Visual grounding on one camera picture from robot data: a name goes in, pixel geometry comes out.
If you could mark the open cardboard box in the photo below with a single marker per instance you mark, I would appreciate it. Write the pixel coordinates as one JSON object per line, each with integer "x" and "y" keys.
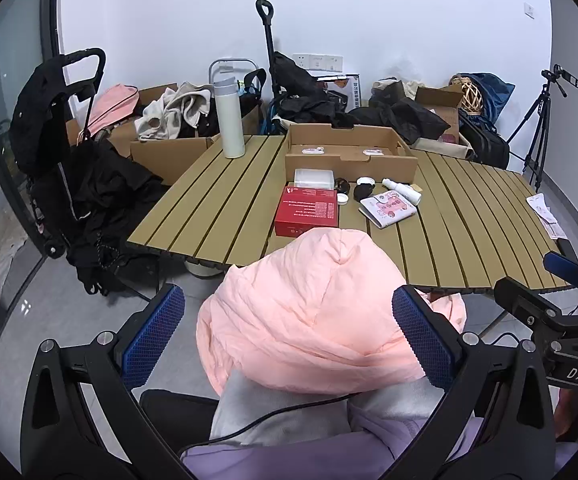
{"x": 439, "y": 97}

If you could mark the small black pouch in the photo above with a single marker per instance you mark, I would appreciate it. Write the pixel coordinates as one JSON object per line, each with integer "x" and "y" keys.
{"x": 362, "y": 193}

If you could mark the pink printed packet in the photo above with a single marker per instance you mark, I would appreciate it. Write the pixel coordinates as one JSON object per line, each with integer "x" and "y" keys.
{"x": 386, "y": 210}

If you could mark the black stroller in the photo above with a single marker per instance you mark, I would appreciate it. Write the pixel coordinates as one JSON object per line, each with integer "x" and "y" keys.
{"x": 44, "y": 125}

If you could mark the white bucket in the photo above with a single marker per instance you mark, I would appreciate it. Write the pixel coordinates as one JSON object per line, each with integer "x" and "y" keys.
{"x": 203, "y": 269}

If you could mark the olive cloth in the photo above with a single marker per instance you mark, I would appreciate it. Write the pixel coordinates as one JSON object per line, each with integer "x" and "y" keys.
{"x": 384, "y": 89}

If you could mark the small black round object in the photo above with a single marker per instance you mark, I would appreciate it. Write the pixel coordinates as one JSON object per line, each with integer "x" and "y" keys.
{"x": 342, "y": 184}

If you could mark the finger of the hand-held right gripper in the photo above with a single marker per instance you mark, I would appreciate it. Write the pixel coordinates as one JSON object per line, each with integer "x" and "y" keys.
{"x": 566, "y": 266}
{"x": 521, "y": 302}

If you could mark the lavender garment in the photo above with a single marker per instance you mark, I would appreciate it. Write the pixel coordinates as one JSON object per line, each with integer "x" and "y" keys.
{"x": 319, "y": 460}

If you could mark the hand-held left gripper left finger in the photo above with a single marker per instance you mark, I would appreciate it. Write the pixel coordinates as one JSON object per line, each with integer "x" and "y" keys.
{"x": 154, "y": 330}

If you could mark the blue fabric bag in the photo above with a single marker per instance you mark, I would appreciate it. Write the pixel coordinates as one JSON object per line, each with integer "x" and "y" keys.
{"x": 270, "y": 119}

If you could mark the pink padded jacket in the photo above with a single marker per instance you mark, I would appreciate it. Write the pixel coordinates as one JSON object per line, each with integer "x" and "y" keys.
{"x": 309, "y": 310}

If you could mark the black tripod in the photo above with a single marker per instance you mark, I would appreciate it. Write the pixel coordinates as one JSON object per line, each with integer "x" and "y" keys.
{"x": 539, "y": 130}

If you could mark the white light switch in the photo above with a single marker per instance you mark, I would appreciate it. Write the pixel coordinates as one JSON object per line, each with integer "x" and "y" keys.
{"x": 529, "y": 10}

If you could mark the white thermos bottle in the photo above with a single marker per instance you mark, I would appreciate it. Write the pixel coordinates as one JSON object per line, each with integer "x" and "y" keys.
{"x": 231, "y": 125}

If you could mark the wicker helmet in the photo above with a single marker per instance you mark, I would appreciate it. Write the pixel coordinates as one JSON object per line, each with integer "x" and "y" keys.
{"x": 470, "y": 95}

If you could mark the white spray bottle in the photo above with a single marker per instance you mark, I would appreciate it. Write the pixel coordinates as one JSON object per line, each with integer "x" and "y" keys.
{"x": 403, "y": 191}

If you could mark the small white packet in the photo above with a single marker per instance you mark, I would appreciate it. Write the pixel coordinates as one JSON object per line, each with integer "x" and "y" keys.
{"x": 373, "y": 152}
{"x": 312, "y": 150}

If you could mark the black cloth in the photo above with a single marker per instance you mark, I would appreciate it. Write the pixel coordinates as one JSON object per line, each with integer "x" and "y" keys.
{"x": 174, "y": 412}

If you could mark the white paper packet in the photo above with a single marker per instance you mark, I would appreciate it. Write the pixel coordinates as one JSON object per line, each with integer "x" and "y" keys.
{"x": 554, "y": 229}
{"x": 538, "y": 205}

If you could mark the large cardboard box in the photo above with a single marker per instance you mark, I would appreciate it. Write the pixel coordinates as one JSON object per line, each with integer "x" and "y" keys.
{"x": 169, "y": 157}

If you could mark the black jacket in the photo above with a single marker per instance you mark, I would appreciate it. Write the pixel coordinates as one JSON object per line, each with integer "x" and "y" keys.
{"x": 409, "y": 117}

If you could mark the black clothes pile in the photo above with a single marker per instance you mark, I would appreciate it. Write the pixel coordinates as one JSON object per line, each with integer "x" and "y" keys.
{"x": 294, "y": 80}

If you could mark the printed appliance box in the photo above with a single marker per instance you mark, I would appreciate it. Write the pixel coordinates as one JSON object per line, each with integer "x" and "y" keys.
{"x": 349, "y": 91}

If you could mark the white wall socket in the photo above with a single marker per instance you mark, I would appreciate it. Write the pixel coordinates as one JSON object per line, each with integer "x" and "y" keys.
{"x": 317, "y": 62}

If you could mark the white metal rack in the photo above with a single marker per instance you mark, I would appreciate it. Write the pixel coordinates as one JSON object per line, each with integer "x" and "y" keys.
{"x": 229, "y": 61}

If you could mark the black backpack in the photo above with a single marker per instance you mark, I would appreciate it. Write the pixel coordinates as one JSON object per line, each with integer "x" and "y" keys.
{"x": 489, "y": 145}

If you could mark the beige clothes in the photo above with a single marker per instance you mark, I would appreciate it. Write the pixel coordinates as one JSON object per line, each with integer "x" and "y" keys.
{"x": 169, "y": 110}

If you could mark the black tote bag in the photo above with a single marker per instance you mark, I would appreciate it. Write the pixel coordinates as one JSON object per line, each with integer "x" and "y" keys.
{"x": 251, "y": 85}

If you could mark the clear white plastic box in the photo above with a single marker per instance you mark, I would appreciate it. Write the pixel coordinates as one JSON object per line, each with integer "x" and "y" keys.
{"x": 314, "y": 178}

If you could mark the red box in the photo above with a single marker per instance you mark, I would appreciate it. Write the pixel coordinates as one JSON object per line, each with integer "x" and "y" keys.
{"x": 306, "y": 210}

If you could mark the shallow cardboard box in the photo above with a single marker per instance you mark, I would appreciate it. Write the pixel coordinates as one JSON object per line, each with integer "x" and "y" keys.
{"x": 349, "y": 170}

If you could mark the pink backpack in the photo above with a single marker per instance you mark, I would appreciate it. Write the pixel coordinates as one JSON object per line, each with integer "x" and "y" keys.
{"x": 111, "y": 105}

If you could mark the grey cloth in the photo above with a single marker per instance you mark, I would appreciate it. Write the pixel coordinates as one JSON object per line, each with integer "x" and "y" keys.
{"x": 269, "y": 410}

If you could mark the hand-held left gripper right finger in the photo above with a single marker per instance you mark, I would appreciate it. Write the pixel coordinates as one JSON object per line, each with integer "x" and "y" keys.
{"x": 421, "y": 335}

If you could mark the small white round case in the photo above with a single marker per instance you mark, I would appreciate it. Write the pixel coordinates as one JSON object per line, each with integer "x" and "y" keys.
{"x": 342, "y": 199}
{"x": 366, "y": 180}

